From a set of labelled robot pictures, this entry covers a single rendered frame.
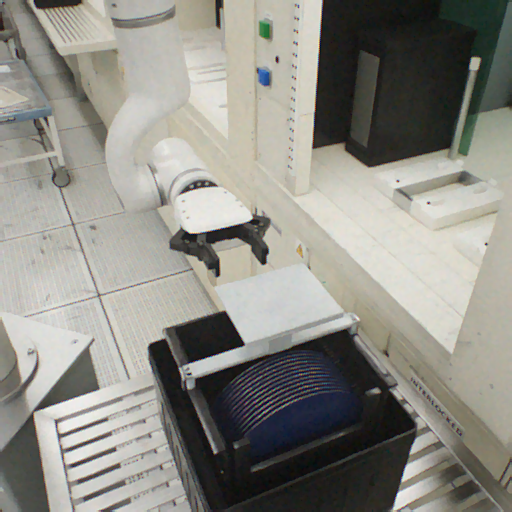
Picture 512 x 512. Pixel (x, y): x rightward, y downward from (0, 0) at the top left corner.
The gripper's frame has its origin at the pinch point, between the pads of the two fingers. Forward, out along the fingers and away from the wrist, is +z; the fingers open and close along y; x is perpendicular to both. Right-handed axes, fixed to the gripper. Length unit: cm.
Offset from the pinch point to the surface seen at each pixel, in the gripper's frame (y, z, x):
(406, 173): -55, -32, -14
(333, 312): -4.7, 17.2, 2.7
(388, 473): -10.4, 26.0, -20.1
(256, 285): 1.3, 9.5, 2.6
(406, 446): -12.0, 26.1, -14.9
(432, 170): -62, -32, -15
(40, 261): 33, -162, -107
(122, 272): 0, -139, -106
